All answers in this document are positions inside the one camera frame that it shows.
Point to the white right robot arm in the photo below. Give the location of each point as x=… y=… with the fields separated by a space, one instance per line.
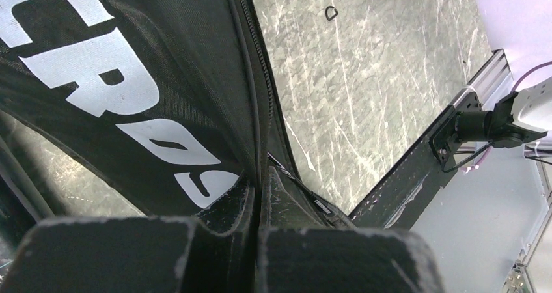
x=520 y=117

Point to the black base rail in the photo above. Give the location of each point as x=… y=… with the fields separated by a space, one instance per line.
x=404 y=192

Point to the black racket bag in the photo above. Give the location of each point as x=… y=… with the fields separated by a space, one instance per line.
x=171 y=102

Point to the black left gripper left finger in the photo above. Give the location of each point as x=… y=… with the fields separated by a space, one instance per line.
x=208 y=252

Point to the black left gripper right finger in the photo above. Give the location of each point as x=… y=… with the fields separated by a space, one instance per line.
x=298 y=253

